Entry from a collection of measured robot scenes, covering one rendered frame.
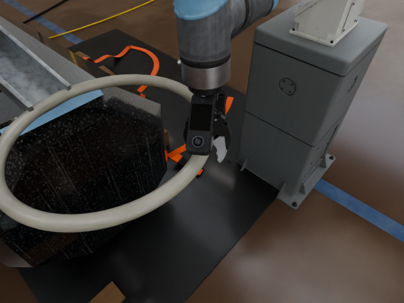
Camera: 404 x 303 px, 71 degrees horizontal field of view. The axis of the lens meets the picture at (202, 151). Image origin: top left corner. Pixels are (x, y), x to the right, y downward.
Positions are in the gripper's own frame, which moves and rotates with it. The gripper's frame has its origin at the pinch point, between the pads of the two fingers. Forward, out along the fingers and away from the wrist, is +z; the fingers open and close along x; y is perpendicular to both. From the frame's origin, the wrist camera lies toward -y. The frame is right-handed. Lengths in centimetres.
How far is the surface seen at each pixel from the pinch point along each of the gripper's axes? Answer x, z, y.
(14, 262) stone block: 73, 52, -9
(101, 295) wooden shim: 48, 81, -8
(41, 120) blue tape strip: 52, 3, 15
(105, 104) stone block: 37.7, 6.1, 28.3
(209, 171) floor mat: 9, 81, 67
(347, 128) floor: -83, 85, 118
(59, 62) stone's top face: 58, -2, 42
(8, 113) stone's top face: 60, 0, 14
